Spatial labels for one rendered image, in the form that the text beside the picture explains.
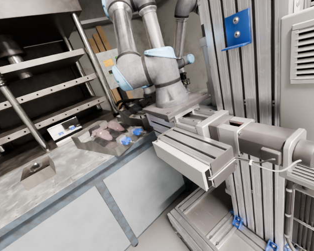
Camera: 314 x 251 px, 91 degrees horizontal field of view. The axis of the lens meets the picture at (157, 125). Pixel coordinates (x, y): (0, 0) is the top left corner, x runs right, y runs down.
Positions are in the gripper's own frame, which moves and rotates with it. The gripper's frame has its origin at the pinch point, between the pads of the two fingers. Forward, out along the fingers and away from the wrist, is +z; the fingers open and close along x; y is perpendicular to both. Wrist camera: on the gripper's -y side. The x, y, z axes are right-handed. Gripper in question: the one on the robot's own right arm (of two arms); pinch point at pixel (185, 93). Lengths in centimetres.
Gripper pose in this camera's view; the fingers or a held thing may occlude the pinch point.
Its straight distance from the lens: 156.8
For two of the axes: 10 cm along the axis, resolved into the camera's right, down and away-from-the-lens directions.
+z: 3.0, 8.8, 3.8
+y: 4.3, 2.4, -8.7
